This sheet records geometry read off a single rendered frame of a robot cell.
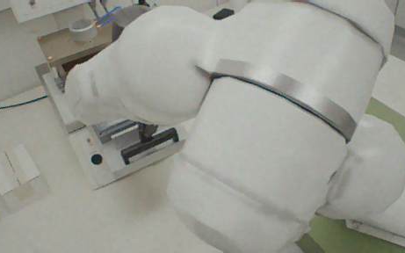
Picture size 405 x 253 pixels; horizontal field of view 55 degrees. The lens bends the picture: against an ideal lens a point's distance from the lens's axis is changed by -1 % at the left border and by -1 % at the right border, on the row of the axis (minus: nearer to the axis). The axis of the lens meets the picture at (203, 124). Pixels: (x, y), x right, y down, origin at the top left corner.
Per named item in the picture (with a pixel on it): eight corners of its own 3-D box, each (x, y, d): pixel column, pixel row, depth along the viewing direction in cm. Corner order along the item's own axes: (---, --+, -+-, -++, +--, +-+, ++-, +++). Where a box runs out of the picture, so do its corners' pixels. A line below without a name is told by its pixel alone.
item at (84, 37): (41, 54, 131) (27, 19, 123) (126, 25, 141) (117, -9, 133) (59, 88, 115) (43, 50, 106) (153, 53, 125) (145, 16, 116)
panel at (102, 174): (97, 188, 119) (74, 133, 114) (184, 148, 129) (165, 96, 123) (99, 190, 118) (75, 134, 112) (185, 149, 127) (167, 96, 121)
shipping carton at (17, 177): (-3, 178, 127) (-16, 159, 121) (35, 160, 132) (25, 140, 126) (10, 215, 115) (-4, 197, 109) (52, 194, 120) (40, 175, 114)
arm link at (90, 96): (206, 11, 40) (169, 53, 71) (18, 34, 37) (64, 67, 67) (223, 116, 41) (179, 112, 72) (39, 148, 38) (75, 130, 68)
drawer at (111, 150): (82, 119, 117) (74, 98, 112) (148, 92, 124) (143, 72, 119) (116, 182, 97) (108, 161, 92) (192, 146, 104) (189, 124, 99)
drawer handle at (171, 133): (122, 161, 97) (119, 149, 94) (176, 136, 102) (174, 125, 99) (126, 165, 95) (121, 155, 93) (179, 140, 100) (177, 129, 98)
